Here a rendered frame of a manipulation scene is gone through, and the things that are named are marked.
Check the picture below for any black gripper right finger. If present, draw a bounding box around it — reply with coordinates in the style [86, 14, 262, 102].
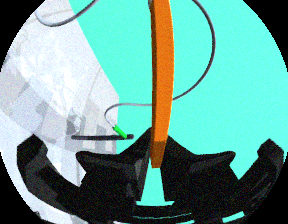
[160, 135, 237, 202]

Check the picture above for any orange handle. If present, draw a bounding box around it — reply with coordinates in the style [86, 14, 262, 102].
[147, 0, 175, 168]

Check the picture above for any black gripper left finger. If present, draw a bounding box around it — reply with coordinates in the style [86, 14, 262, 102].
[75, 128, 152, 201]

